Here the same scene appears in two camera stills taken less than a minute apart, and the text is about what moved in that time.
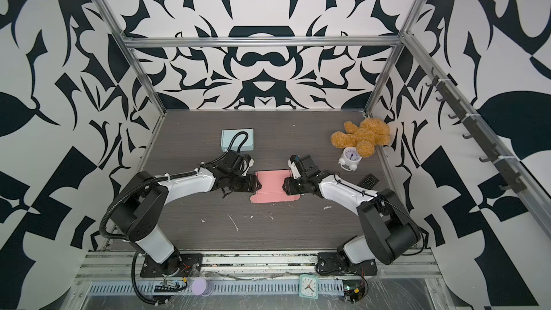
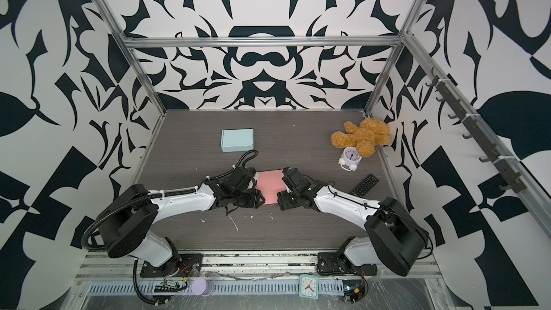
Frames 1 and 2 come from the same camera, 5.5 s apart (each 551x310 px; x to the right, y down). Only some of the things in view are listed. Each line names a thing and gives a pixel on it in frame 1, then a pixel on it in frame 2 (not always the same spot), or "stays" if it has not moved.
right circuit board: [354, 290] stays
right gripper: [289, 184] → [283, 201]
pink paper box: [272, 189] stays
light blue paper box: [227, 135] stays
